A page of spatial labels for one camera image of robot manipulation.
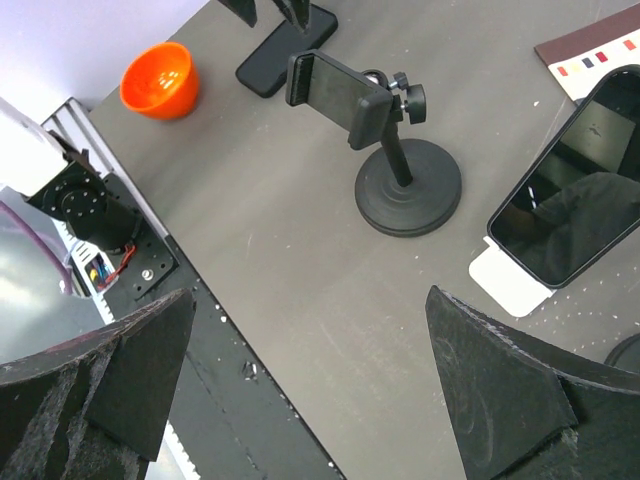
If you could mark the black phone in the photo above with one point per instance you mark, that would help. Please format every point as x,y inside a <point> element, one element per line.
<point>580,197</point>
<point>264,71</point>

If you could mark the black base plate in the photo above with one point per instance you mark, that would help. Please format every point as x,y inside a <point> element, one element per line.
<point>229,418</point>

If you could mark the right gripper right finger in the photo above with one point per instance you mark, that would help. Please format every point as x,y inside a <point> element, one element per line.
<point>521,408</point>

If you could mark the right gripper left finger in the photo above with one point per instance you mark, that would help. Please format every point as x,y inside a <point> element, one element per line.
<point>96,406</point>

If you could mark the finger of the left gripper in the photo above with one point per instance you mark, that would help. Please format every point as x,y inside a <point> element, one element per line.
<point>296,12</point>
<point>243,9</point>

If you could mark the white folding phone stand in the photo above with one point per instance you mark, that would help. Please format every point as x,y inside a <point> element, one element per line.
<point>516,291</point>

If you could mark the patterned orange placemat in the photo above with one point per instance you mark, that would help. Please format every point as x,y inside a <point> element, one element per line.
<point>579,60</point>

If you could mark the black camera stand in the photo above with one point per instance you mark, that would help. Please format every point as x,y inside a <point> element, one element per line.
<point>407,187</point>

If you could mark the black round phone stand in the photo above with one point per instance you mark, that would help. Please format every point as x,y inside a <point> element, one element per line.
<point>626,355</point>

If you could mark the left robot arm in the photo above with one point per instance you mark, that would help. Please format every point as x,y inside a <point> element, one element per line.
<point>31,157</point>

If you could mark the orange bowl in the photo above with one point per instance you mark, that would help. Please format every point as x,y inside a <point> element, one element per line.
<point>162,83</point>

